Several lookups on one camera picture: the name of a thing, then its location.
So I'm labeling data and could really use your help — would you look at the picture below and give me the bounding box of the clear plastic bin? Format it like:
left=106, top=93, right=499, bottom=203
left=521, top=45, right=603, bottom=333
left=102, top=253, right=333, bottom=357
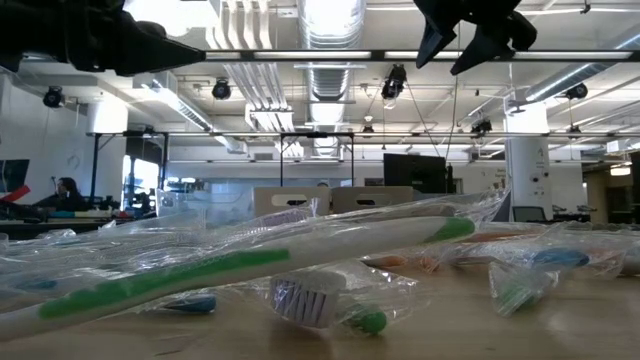
left=154, top=187, right=254, bottom=226

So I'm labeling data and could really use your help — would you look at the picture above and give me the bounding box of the black background rig frame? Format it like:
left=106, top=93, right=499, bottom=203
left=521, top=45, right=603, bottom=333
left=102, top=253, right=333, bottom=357
left=278, top=131, right=356, bottom=189
left=88, top=130, right=170, bottom=201

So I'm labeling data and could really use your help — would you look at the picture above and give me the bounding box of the white column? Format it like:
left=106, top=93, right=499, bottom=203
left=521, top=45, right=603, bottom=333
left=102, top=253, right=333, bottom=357
left=503, top=99, right=552, bottom=221

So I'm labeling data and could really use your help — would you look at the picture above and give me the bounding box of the dark background desk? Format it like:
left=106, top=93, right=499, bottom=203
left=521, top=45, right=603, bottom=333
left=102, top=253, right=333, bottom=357
left=0, top=215, right=151, bottom=241

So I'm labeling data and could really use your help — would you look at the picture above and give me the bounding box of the white plastic bin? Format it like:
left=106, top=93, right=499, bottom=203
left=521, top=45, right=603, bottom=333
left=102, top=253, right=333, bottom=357
left=252, top=186, right=332, bottom=221

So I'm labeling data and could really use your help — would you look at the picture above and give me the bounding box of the purple toothbrush in wrapper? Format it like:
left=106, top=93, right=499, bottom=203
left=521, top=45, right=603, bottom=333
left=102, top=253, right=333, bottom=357
left=257, top=259, right=351, bottom=331

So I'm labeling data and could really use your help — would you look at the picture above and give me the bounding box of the green toothbrush in wrapper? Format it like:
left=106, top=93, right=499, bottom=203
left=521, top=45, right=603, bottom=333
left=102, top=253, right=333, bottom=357
left=342, top=279, right=431, bottom=337
left=487, top=259, right=559, bottom=319
left=0, top=192, right=511, bottom=345

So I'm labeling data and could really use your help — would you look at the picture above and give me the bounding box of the slim silver ceiling duct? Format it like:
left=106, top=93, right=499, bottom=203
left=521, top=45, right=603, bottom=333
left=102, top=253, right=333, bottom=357
left=522, top=22, right=640, bottom=104

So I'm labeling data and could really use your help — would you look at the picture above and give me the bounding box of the person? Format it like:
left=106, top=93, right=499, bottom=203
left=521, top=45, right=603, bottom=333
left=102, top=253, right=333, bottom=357
left=32, top=176, right=91, bottom=212

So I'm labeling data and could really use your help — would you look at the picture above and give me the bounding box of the black overhead camera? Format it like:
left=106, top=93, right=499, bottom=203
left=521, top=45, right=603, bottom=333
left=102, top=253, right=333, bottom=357
left=380, top=63, right=409, bottom=101

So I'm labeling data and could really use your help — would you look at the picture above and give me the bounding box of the grey office chair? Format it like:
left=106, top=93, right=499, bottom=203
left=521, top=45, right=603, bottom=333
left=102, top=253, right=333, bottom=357
left=511, top=204, right=550, bottom=224

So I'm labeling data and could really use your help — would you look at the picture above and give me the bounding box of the light grey plastic bin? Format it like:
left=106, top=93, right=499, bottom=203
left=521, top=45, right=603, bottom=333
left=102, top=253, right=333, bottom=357
left=331, top=185, right=415, bottom=216

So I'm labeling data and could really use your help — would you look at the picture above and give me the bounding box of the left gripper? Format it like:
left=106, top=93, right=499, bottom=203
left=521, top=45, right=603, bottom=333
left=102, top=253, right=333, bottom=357
left=0, top=0, right=206, bottom=77

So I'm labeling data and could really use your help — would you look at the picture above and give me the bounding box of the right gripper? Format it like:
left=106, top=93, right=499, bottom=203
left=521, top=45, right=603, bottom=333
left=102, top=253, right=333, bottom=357
left=412, top=0, right=539, bottom=76

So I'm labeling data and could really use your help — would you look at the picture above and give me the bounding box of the red flat object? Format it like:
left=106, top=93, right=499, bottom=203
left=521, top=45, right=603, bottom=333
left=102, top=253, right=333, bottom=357
left=0, top=184, right=32, bottom=204

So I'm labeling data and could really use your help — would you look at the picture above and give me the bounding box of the black monitor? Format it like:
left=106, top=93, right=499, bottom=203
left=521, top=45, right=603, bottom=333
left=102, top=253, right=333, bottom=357
left=382, top=152, right=450, bottom=195

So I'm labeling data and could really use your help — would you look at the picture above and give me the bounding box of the dark wall screen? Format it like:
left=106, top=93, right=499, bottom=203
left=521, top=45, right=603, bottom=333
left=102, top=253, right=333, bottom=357
left=0, top=158, right=31, bottom=195

